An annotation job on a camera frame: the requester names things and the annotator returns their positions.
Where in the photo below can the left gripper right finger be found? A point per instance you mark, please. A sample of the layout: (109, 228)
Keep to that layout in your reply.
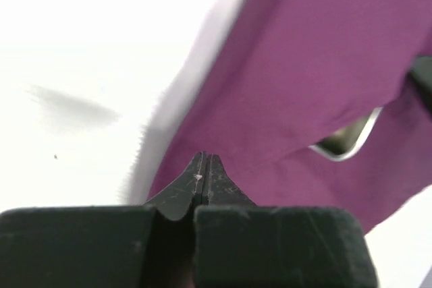
(239, 244)

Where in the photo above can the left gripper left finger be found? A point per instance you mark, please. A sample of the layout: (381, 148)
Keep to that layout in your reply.
(149, 245)

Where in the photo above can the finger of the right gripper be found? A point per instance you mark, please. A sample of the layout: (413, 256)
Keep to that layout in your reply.
(420, 74)

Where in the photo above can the stainless steel tray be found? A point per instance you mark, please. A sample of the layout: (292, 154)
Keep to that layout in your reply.
(347, 141)

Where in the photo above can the purple cloth drape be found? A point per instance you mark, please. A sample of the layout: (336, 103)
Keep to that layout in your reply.
(293, 72)

